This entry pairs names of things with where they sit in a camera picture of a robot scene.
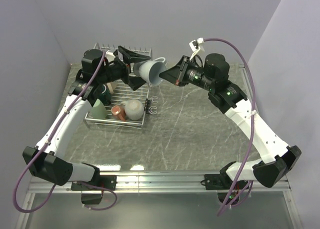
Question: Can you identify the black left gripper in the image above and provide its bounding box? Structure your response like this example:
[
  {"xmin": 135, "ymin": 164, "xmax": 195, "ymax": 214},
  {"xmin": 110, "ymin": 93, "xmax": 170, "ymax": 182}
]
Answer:
[{"xmin": 97, "ymin": 46, "xmax": 152, "ymax": 91}]

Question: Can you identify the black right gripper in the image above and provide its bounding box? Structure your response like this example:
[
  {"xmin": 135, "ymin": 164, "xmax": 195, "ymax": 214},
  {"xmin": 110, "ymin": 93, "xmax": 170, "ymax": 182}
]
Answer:
[{"xmin": 159, "ymin": 55, "xmax": 215, "ymax": 92}]

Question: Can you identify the light blue mug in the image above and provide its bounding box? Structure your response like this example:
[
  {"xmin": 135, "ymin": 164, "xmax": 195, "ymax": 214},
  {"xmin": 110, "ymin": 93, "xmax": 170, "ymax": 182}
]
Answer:
[{"xmin": 133, "ymin": 57, "xmax": 167, "ymax": 86}]

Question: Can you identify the silver wire dish rack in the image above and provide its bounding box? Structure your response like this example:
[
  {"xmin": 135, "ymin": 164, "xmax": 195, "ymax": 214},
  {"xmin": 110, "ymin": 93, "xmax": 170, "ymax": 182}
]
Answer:
[{"xmin": 81, "ymin": 43, "xmax": 153, "ymax": 129}]

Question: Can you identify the dark green mug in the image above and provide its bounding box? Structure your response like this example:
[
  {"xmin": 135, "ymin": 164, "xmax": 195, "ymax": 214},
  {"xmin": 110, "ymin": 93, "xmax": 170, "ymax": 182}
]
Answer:
[{"xmin": 98, "ymin": 84, "xmax": 112, "ymax": 105}]

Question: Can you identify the beige speckled round mug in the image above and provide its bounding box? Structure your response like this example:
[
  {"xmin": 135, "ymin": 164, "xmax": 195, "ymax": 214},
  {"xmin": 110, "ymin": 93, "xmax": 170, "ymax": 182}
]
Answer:
[{"xmin": 120, "ymin": 99, "xmax": 144, "ymax": 121}]

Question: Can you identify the pink white mug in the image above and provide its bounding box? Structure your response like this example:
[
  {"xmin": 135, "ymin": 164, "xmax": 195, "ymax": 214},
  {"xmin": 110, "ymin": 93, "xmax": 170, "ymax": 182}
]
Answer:
[{"xmin": 110, "ymin": 105, "xmax": 126, "ymax": 122}]

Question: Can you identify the light green mug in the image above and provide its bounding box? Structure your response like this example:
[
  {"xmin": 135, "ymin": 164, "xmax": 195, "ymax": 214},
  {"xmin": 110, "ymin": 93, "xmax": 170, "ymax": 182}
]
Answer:
[{"xmin": 90, "ymin": 99, "xmax": 108, "ymax": 120}]

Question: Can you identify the beige dragon pattern mug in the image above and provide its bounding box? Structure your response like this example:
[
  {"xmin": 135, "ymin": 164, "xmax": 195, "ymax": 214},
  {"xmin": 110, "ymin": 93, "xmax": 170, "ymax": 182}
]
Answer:
[{"xmin": 106, "ymin": 81, "xmax": 118, "ymax": 95}]

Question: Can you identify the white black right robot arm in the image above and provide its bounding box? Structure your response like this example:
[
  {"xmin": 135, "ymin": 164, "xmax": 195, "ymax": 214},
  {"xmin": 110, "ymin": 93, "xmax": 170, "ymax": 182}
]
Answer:
[{"xmin": 159, "ymin": 53, "xmax": 302, "ymax": 189}]

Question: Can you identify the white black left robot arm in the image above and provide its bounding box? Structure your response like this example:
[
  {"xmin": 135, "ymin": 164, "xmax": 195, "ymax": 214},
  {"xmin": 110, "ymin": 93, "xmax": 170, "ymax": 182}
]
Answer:
[{"xmin": 22, "ymin": 46, "xmax": 151, "ymax": 190}]

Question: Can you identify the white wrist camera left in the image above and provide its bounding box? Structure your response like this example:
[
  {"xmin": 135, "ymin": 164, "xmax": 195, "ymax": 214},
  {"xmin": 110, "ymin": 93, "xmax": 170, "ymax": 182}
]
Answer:
[{"xmin": 105, "ymin": 50, "xmax": 116, "ymax": 63}]

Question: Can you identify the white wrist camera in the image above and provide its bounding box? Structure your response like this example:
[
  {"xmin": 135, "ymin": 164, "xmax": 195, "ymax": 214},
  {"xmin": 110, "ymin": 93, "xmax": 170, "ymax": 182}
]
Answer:
[
  {"xmin": 105, "ymin": 50, "xmax": 116, "ymax": 63},
  {"xmin": 189, "ymin": 37, "xmax": 205, "ymax": 62}
]

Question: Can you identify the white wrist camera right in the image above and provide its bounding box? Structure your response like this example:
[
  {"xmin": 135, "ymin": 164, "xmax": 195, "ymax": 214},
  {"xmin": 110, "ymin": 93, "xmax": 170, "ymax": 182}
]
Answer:
[{"xmin": 189, "ymin": 37, "xmax": 205, "ymax": 62}]

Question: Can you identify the aluminium side rail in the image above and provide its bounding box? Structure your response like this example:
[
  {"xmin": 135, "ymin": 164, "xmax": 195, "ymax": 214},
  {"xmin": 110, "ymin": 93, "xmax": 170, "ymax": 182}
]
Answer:
[{"xmin": 237, "ymin": 63, "xmax": 253, "ymax": 103}]

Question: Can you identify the aluminium mounting rail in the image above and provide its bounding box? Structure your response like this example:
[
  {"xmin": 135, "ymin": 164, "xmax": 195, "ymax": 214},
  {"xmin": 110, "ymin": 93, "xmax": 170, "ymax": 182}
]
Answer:
[{"xmin": 27, "ymin": 171, "xmax": 291, "ymax": 194}]

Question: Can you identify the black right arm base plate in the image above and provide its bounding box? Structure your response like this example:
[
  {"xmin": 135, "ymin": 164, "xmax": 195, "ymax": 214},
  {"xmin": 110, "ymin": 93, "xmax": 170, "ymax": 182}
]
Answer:
[{"xmin": 200, "ymin": 173, "xmax": 233, "ymax": 190}]

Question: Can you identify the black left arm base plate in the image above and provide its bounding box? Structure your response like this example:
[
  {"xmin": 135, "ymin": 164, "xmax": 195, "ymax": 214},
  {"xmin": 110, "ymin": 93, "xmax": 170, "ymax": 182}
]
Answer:
[{"xmin": 70, "ymin": 175, "xmax": 117, "ymax": 191}]

